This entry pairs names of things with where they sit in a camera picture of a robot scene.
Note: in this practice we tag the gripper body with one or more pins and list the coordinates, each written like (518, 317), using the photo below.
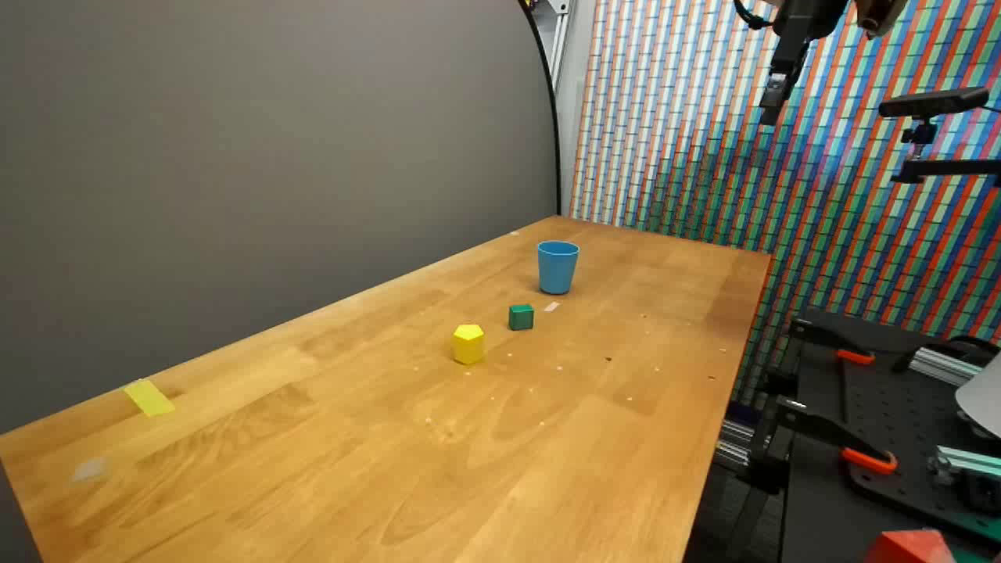
(809, 17)

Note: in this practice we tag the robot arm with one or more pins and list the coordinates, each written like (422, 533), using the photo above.
(984, 403)

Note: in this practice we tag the blue cup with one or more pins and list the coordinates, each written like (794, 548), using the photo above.
(557, 270)

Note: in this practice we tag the green block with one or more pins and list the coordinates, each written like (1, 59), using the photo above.
(521, 317)

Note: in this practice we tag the yellow block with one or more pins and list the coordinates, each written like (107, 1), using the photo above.
(468, 346)

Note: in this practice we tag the red block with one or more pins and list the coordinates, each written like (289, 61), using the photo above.
(907, 547)

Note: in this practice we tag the aluminium profile bar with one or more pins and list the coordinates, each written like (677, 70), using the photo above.
(945, 365)
(733, 443)
(970, 461)

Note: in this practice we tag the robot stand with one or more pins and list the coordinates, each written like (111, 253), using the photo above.
(884, 414)

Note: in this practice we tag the yellow tape strip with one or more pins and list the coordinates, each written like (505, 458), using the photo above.
(148, 397)

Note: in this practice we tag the clear tape piece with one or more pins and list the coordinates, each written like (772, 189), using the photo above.
(90, 470)

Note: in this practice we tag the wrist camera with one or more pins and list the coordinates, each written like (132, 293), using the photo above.
(880, 16)

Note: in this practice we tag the camera on mount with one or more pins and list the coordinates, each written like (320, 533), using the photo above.
(934, 102)

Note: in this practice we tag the aluminium frame post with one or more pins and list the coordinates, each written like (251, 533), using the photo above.
(561, 35)

